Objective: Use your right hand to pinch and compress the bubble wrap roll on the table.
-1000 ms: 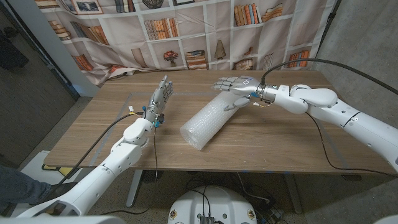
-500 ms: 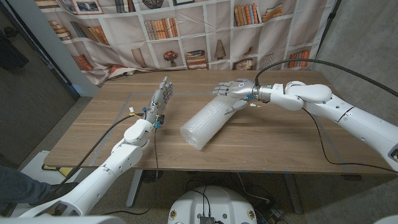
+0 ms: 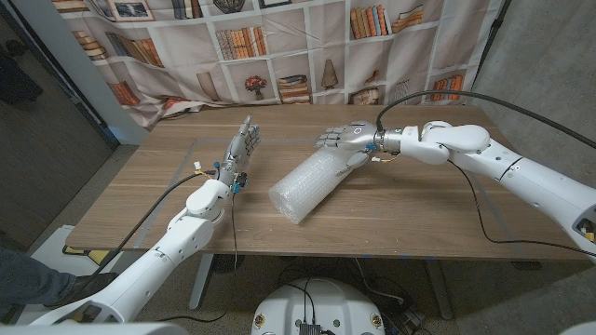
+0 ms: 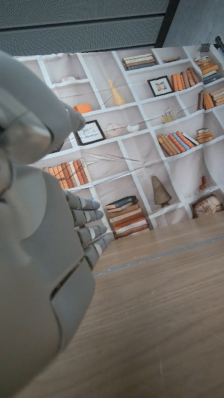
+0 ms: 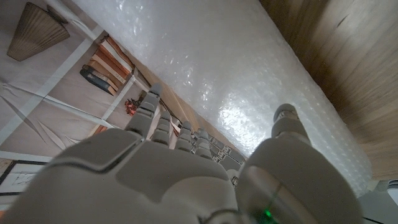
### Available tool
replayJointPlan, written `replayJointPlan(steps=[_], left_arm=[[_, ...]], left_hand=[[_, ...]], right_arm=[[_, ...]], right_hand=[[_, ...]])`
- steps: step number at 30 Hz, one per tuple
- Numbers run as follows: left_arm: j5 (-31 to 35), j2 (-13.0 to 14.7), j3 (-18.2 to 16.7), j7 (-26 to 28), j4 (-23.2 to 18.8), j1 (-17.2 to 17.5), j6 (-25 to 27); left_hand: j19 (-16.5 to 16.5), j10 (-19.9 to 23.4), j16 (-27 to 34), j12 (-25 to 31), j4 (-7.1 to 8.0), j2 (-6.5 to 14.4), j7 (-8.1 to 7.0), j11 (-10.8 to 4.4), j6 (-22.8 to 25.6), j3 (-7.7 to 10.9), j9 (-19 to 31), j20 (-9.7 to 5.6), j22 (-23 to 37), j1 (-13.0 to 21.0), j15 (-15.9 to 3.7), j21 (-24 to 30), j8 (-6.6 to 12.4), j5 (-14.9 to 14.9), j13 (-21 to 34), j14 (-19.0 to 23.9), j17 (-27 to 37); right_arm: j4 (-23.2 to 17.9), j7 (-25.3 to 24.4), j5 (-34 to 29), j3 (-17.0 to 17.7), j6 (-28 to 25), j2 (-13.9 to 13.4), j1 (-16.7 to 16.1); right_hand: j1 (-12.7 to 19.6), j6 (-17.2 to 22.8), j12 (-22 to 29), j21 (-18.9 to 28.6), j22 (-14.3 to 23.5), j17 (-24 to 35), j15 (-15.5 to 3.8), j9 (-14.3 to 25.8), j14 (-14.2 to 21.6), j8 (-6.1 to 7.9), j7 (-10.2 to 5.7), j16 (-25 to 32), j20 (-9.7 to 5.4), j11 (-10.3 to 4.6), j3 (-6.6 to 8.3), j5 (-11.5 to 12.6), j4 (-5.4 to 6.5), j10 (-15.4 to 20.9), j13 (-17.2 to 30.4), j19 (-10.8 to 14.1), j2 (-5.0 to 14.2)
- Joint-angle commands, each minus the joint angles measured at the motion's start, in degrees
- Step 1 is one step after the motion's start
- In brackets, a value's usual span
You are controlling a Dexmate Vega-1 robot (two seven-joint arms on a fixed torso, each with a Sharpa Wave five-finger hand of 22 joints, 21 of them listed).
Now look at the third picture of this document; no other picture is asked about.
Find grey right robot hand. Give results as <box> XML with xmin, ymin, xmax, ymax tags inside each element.
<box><xmin>315</xmin><ymin>120</ymin><xmax>380</xmax><ymax>177</ymax></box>

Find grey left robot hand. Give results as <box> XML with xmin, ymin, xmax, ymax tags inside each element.
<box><xmin>217</xmin><ymin>114</ymin><xmax>262</xmax><ymax>188</ymax></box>

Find clear bubble wrap roll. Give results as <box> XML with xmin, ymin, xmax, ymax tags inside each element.
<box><xmin>268</xmin><ymin>144</ymin><xmax>362</xmax><ymax>225</ymax></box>

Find printed bookshelf backdrop cloth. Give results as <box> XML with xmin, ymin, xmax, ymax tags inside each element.
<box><xmin>50</xmin><ymin>0</ymin><xmax>507</xmax><ymax>129</ymax></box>

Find grey metal table leg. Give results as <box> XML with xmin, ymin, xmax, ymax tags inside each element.
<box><xmin>188</xmin><ymin>253</ymin><xmax>215</xmax><ymax>312</ymax></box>
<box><xmin>426</xmin><ymin>259</ymin><xmax>454</xmax><ymax>321</ymax></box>

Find black backdrop stand pole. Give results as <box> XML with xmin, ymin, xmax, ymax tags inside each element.
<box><xmin>472</xmin><ymin>0</ymin><xmax>513</xmax><ymax>89</ymax></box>

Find white robot torso base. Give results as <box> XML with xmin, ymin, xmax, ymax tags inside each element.
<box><xmin>250</xmin><ymin>277</ymin><xmax>386</xmax><ymax>335</ymax></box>

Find floor power strip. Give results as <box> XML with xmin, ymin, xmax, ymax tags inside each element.
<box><xmin>393</xmin><ymin>309</ymin><xmax>426</xmax><ymax>334</ymax></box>

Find white floor platform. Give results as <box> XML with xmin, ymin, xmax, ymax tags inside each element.
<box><xmin>27</xmin><ymin>224</ymin><xmax>122</xmax><ymax>280</ymax></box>

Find black shoe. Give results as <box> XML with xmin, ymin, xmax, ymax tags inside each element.
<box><xmin>44</xmin><ymin>272</ymin><xmax>118</xmax><ymax>309</ymax></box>

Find person's leg in blue jeans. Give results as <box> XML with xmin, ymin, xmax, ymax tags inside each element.
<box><xmin>0</xmin><ymin>246</ymin><xmax>78</xmax><ymax>317</ymax></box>

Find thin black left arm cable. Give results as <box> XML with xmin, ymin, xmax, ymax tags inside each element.
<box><xmin>156</xmin><ymin>188</ymin><xmax>241</xmax><ymax>324</ymax></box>

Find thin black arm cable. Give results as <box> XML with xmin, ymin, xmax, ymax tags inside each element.
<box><xmin>156</xmin><ymin>188</ymin><xmax>241</xmax><ymax>324</ymax></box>
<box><xmin>447</xmin><ymin>158</ymin><xmax>596</xmax><ymax>259</ymax></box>

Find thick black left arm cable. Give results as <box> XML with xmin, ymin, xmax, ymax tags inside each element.
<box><xmin>90</xmin><ymin>169</ymin><xmax>221</xmax><ymax>278</ymax></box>

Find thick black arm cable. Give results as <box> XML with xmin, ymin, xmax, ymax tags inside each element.
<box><xmin>374</xmin><ymin>89</ymin><xmax>596</xmax><ymax>150</ymax></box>
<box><xmin>90</xmin><ymin>169</ymin><xmax>221</xmax><ymax>278</ymax></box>

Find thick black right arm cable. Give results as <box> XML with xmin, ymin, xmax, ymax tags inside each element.
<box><xmin>374</xmin><ymin>89</ymin><xmax>596</xmax><ymax>150</ymax></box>

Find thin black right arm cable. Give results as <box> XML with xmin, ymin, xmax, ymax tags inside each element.
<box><xmin>447</xmin><ymin>158</ymin><xmax>596</xmax><ymax>259</ymax></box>

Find white floor cable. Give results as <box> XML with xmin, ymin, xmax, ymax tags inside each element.
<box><xmin>354</xmin><ymin>258</ymin><xmax>405</xmax><ymax>306</ymax></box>

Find black cable on torso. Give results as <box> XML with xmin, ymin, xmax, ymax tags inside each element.
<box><xmin>278</xmin><ymin>277</ymin><xmax>318</xmax><ymax>325</ymax></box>

